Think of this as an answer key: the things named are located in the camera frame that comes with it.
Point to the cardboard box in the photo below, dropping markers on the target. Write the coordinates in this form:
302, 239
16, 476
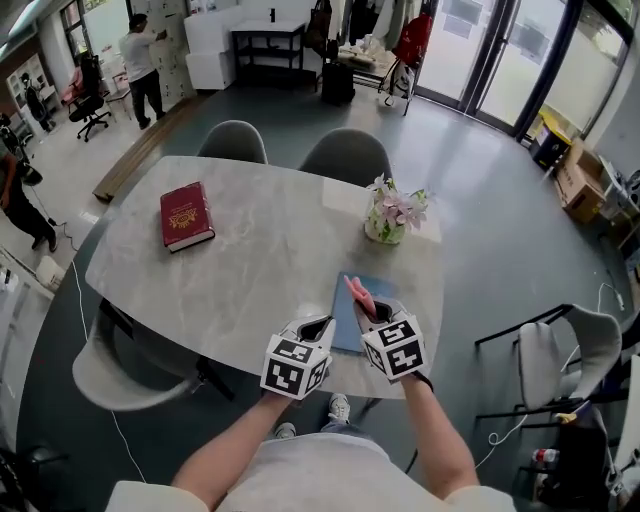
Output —
580, 185

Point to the vase of pink flowers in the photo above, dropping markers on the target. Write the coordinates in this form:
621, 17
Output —
395, 212

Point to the black table with white top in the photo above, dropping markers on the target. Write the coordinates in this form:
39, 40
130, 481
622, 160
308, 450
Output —
270, 30

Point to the grey shell chair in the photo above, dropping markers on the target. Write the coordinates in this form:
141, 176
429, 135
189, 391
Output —
125, 375
347, 157
232, 142
595, 345

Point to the black office chair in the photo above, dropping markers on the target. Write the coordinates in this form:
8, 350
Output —
90, 95

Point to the white block sofa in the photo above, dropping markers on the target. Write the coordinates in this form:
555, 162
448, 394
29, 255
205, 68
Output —
210, 50

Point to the plastic bottle with red label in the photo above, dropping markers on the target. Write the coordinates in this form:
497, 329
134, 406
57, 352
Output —
546, 455

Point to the red jacket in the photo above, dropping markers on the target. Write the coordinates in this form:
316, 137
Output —
412, 40

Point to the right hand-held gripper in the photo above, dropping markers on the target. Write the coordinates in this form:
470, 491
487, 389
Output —
397, 347

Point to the pink office chair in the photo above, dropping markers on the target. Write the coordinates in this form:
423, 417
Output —
71, 87

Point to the black suitcase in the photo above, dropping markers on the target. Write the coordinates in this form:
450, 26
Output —
337, 82

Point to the person's cream shirt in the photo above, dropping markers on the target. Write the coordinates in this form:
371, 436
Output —
325, 475

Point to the person's white shoe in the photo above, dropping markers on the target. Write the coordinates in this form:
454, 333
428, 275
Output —
285, 431
339, 406

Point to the red hardcover book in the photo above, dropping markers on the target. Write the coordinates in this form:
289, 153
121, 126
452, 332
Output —
182, 215

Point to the blue notebook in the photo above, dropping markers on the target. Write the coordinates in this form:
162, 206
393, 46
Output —
345, 320

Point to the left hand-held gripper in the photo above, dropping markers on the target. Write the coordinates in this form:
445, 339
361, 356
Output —
295, 362

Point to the black bin with yellow lid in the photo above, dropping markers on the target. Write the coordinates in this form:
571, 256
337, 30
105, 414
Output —
550, 145

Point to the person's left forearm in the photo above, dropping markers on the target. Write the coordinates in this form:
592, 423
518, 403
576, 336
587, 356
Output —
235, 445

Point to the person's right forearm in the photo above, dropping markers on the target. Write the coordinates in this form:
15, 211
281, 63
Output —
432, 435

